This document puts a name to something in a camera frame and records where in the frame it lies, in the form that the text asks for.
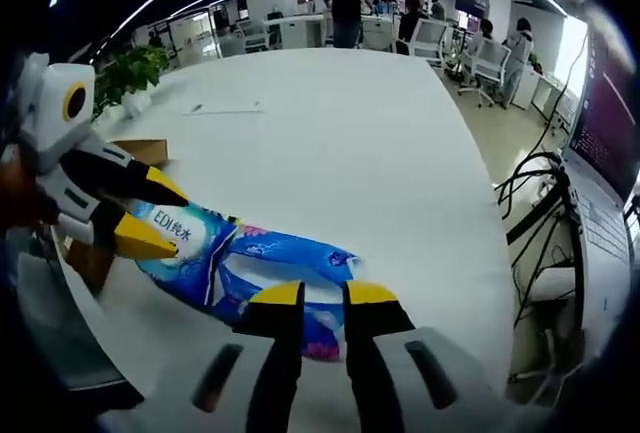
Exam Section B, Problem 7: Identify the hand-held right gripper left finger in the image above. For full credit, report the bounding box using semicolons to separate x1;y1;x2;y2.
94;280;306;433

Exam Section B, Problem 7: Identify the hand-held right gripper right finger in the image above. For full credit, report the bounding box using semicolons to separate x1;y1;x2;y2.
342;280;556;433

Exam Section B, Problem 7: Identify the brown cardboard shoe box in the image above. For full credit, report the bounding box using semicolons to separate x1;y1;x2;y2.
52;138;171;294

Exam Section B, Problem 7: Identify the blue wet wipes pack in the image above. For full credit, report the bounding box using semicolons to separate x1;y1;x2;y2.
134;200;366;362

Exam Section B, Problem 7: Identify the person's left hand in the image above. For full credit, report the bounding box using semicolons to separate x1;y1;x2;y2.
0;150;60;234

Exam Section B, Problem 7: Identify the green potted plant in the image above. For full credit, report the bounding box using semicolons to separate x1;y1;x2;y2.
91;44;172;120

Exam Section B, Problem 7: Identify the white background office chair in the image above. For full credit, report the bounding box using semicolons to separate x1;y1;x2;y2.
457;37;512;108
234;17;274;52
409;17;450;68

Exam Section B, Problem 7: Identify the white office desk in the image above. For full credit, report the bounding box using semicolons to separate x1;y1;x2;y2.
272;13;326;49

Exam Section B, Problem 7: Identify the laptop with purple screen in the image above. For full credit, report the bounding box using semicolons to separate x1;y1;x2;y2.
559;27;640;314

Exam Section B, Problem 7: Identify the white table cable cover strip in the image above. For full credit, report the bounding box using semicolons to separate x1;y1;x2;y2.
182;99;265;118

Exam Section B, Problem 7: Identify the black cables bundle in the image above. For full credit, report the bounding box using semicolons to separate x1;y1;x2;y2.
493;151;586;389

